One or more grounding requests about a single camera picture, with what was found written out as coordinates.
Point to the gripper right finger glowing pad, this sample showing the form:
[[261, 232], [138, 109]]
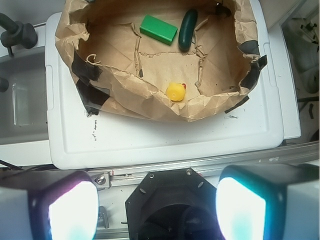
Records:
[[269, 202]]

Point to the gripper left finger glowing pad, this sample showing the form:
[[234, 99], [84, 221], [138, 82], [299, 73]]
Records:
[[48, 205]]

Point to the yellow rubber duck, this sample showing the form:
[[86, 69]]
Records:
[[176, 91]]

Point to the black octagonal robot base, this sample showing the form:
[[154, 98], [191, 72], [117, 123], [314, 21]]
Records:
[[173, 205]]

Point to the white plastic bin lid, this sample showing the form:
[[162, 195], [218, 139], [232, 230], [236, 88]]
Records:
[[79, 141]]

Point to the brown paper bag tray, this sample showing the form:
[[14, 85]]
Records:
[[119, 70]]

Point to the black clamp knob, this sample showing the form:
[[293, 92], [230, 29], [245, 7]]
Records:
[[17, 33]]

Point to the dark green toy cucumber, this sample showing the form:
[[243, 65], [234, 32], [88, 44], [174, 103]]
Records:
[[187, 27]]

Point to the green rectangular block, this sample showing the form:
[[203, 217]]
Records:
[[158, 29]]

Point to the silver corner bracket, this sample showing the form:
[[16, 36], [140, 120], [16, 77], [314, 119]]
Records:
[[101, 180]]

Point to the aluminium extrusion rail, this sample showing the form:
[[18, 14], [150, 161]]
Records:
[[212, 166]]

